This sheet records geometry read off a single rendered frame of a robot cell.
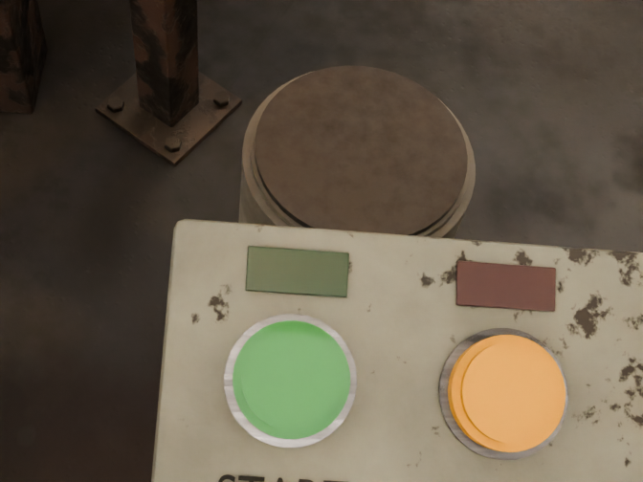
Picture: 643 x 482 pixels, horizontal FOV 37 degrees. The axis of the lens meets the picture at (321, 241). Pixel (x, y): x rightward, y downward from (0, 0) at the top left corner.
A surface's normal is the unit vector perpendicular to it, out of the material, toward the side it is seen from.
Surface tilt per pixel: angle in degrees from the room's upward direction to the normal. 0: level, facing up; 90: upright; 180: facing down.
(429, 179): 0
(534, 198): 0
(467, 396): 20
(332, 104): 0
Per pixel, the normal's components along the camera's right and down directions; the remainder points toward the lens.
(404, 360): 0.08, -0.18
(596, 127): 0.10, -0.51
